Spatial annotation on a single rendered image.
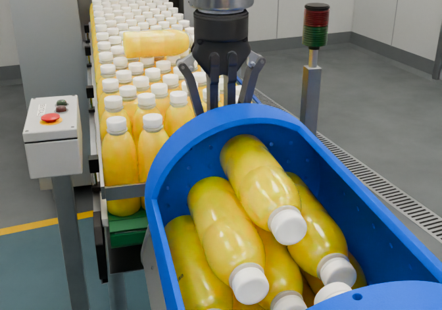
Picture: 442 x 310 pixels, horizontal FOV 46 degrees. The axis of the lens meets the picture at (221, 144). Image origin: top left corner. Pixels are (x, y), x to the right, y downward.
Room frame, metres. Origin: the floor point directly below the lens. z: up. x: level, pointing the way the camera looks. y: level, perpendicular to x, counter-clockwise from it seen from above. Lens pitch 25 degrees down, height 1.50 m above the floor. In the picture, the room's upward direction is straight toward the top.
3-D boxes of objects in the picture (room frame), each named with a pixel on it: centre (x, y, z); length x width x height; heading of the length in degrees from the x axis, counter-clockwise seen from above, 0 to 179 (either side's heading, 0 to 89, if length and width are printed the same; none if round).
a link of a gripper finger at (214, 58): (0.72, 0.01, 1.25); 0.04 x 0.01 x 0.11; 14
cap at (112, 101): (1.08, 0.24, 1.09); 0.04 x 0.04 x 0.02
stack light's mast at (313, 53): (1.34, -0.24, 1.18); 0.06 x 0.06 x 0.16
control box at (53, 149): (1.01, 0.35, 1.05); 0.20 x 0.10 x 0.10; 14
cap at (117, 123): (0.96, 0.21, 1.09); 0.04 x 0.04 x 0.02
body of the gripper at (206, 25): (0.72, 0.00, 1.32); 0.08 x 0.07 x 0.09; 104
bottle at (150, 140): (0.97, 0.14, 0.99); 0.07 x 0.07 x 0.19
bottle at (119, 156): (0.96, 0.21, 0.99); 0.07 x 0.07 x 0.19
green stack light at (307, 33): (1.34, -0.24, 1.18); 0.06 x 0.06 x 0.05
